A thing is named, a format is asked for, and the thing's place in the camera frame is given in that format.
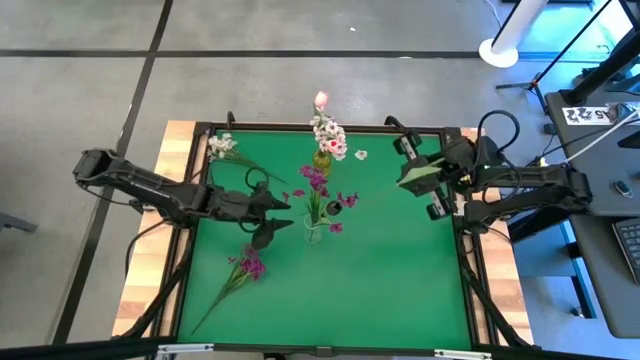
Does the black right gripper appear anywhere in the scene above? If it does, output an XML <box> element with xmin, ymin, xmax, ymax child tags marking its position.
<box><xmin>393</xmin><ymin>128</ymin><xmax>477</xmax><ymax>223</ymax></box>

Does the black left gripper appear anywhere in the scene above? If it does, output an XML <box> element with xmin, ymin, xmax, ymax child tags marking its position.
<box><xmin>209</xmin><ymin>181</ymin><xmax>296</xmax><ymax>251</ymax></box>

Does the green leaf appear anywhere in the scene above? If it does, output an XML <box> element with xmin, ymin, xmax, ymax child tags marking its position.
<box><xmin>397</xmin><ymin>157</ymin><xmax>444</xmax><ymax>188</ymax></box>

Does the clear glass vase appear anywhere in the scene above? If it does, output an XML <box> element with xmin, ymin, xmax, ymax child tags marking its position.
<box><xmin>303</xmin><ymin>213</ymin><xmax>324</xmax><ymax>246</ymax></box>

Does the purple flower spray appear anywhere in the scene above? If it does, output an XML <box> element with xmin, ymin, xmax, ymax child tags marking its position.
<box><xmin>191</xmin><ymin>243</ymin><xmax>268</xmax><ymax>336</ymax></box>
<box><xmin>281</xmin><ymin>164</ymin><xmax>361</xmax><ymax>236</ymax></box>

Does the white flower spray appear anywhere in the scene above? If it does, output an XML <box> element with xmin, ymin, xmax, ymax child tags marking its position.
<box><xmin>206</xmin><ymin>131</ymin><xmax>289</xmax><ymax>185</ymax></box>
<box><xmin>308</xmin><ymin>112</ymin><xmax>370</xmax><ymax>162</ymax></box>

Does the yellow glass vase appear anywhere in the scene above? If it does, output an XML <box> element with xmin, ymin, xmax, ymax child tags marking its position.
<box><xmin>312</xmin><ymin>148</ymin><xmax>334</xmax><ymax>177</ymax></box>

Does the grey desk base panel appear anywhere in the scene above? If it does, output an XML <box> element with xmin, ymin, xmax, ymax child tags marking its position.
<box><xmin>508</xmin><ymin>218</ymin><xmax>597</xmax><ymax>321</ymax></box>

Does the black tripod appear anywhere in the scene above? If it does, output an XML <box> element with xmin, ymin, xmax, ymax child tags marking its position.
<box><xmin>494</xmin><ymin>0</ymin><xmax>616</xmax><ymax>115</ymax></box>

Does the green table mat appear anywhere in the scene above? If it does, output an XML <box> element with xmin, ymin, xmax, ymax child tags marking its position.
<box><xmin>177</xmin><ymin>129</ymin><xmax>474</xmax><ymax>350</ymax></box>

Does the white pole round base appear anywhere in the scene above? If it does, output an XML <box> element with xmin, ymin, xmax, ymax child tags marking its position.
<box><xmin>477</xmin><ymin>0</ymin><xmax>551</xmax><ymax>69</ymax></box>

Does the black desk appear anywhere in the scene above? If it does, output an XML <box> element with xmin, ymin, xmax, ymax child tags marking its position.
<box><xmin>543</xmin><ymin>91</ymin><xmax>640</xmax><ymax>340</ymax></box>

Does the white paper label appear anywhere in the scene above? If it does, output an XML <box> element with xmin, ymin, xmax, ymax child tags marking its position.
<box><xmin>561</xmin><ymin>105</ymin><xmax>614</xmax><ymax>126</ymax></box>

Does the black keyboard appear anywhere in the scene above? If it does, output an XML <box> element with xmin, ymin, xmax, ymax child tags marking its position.
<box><xmin>611</xmin><ymin>216</ymin><xmax>640</xmax><ymax>287</ymax></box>

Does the grey furniture foot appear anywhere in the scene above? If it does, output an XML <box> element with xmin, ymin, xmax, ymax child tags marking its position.
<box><xmin>0</xmin><ymin>211</ymin><xmax>39</xmax><ymax>234</ymax></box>

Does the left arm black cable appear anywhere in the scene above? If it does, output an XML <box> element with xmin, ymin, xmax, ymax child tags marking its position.
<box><xmin>243</xmin><ymin>166</ymin><xmax>272</xmax><ymax>194</ymax></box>

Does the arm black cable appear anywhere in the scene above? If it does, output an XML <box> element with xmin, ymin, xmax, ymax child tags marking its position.
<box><xmin>243</xmin><ymin>166</ymin><xmax>272</xmax><ymax>194</ymax></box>
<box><xmin>476</xmin><ymin>109</ymin><xmax>522</xmax><ymax>169</ymax></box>

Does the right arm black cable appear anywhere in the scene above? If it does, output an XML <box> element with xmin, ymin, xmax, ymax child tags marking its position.
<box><xmin>476</xmin><ymin>109</ymin><xmax>522</xmax><ymax>169</ymax></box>

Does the black table frame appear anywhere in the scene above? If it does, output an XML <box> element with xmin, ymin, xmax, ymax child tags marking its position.
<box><xmin>112</xmin><ymin>119</ymin><xmax>534</xmax><ymax>351</ymax></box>

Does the white cable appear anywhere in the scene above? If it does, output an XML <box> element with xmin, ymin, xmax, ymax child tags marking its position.
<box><xmin>563</xmin><ymin>108</ymin><xmax>640</xmax><ymax>164</ymax></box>

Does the black monitor post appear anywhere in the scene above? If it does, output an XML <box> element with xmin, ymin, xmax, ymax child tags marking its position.
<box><xmin>558</xmin><ymin>27</ymin><xmax>640</xmax><ymax>107</ymax></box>

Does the black camera rig bar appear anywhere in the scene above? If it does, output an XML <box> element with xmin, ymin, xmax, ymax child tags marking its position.
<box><xmin>0</xmin><ymin>337</ymin><xmax>640</xmax><ymax>360</ymax></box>

